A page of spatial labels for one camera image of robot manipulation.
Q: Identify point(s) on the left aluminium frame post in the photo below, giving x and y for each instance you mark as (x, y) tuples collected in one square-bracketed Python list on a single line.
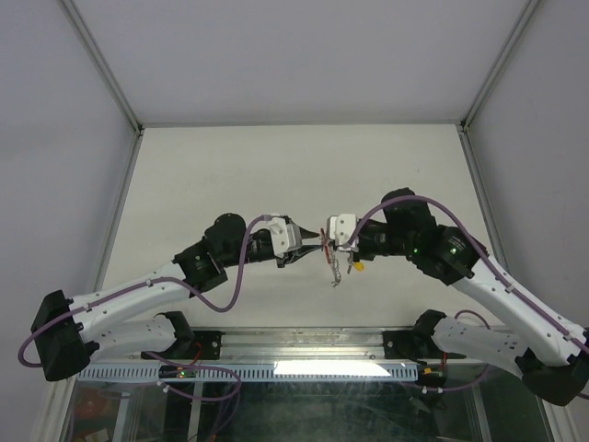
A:
[(83, 33)]

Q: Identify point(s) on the red handled keyring holder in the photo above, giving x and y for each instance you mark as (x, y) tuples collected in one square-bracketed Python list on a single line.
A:
[(331, 259)]

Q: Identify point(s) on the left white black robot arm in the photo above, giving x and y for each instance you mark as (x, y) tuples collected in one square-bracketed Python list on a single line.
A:
[(69, 333)]

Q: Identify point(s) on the white slotted cable duct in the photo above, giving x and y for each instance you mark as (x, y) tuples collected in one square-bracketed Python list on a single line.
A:
[(277, 371)]

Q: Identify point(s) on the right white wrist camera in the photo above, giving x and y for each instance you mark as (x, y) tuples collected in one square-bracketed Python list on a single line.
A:
[(339, 232)]

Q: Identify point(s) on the right aluminium frame post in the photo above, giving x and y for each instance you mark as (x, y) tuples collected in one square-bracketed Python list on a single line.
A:
[(501, 61)]

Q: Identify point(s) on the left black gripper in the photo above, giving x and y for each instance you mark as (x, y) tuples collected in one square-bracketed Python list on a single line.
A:
[(295, 255)]

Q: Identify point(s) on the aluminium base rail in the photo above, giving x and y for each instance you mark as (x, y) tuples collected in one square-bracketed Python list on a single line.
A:
[(256, 346)]

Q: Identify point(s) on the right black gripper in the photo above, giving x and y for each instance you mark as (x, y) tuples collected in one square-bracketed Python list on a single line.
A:
[(360, 254)]

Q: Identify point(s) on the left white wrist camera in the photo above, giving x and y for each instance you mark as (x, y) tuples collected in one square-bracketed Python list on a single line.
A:
[(285, 234)]

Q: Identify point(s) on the aluminium frame post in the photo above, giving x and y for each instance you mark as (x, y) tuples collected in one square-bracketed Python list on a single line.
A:
[(83, 33), (501, 61)]

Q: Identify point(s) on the yellow tag silver key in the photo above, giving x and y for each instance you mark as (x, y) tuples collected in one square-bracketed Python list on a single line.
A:
[(354, 263)]

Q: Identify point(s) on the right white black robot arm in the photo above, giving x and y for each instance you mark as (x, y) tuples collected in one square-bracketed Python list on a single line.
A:
[(541, 347)]

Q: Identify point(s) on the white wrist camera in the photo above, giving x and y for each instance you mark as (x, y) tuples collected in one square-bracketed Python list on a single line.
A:
[(285, 234), (339, 232)]

